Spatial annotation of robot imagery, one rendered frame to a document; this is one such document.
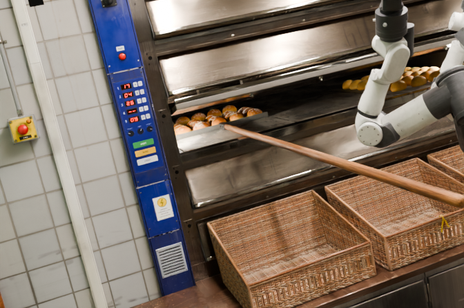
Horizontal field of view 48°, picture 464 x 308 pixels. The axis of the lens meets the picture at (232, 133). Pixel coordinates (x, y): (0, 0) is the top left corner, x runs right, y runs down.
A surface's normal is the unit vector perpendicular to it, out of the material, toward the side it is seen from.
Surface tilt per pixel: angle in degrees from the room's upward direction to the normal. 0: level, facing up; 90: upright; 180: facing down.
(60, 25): 90
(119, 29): 90
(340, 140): 70
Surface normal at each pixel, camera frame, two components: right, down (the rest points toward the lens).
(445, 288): 0.30, 0.11
